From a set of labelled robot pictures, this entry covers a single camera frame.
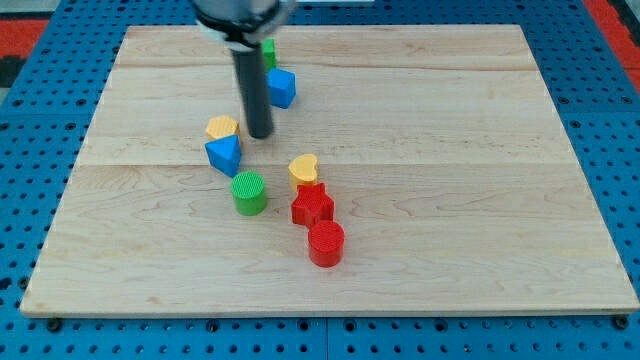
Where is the red star block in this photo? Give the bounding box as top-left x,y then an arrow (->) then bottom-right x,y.
291,183 -> 335,229

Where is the green cylinder block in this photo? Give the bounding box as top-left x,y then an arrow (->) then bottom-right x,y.
230,171 -> 267,216

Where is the yellow hexagon block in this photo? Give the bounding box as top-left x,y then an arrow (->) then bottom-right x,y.
205,115 -> 240,140

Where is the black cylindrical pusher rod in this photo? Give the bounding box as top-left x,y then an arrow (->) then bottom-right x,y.
232,44 -> 274,139

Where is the red cylinder block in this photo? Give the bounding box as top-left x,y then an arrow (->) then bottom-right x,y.
308,220 -> 345,267

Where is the blue triangle block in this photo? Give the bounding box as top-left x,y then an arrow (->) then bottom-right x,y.
205,135 -> 242,178

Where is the yellow heart block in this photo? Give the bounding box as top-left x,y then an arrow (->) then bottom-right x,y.
288,153 -> 319,192

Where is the blue pentagon block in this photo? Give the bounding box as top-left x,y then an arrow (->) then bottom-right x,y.
267,68 -> 296,109

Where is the wooden board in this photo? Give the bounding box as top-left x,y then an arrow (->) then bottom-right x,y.
20,25 -> 639,319

